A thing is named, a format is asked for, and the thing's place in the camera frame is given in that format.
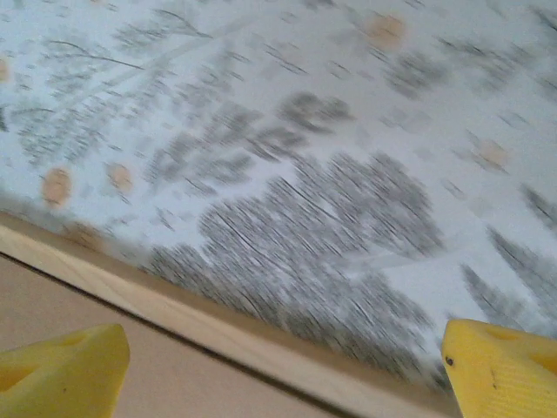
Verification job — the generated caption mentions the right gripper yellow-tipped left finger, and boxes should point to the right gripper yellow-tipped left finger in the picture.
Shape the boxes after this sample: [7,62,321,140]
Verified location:
[0,322,131,418]

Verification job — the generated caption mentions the brown backing board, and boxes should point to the brown backing board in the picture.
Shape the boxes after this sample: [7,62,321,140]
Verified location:
[0,251,345,418]

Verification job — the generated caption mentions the light wooden picture frame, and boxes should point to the light wooden picture frame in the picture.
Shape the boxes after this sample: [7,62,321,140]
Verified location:
[0,212,460,418]

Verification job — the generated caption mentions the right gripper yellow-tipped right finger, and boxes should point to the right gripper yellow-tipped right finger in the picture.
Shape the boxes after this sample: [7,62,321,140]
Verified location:
[441,318,557,418]

